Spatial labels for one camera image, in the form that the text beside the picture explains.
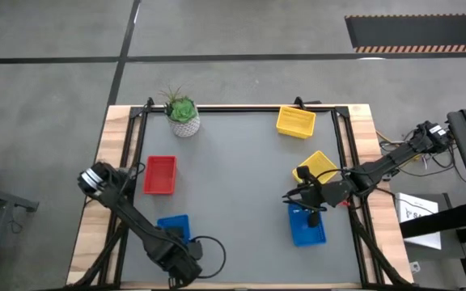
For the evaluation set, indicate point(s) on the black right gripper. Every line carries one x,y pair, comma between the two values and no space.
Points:
330,193

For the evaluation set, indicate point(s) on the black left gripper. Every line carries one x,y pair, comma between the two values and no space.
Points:
182,271

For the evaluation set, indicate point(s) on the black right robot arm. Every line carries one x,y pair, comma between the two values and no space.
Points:
386,165

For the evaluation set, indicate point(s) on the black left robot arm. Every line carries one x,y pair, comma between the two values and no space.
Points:
136,226

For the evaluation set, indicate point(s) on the grey table mat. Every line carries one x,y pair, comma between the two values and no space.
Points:
233,182

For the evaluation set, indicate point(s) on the white cardboard box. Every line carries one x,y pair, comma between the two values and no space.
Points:
417,226

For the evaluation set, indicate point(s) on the green succulent in patterned pot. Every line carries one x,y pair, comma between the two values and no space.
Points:
185,125

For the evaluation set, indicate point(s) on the small white outlet box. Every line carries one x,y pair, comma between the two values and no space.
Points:
415,266

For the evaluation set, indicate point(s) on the grey metal desk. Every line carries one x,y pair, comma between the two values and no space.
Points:
6,200

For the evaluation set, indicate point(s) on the black hazard-striped floor mat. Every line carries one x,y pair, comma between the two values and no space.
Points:
419,32

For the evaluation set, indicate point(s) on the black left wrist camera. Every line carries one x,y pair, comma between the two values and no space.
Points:
195,250

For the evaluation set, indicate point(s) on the black aluminium rig frame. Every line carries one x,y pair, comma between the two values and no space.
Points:
257,108

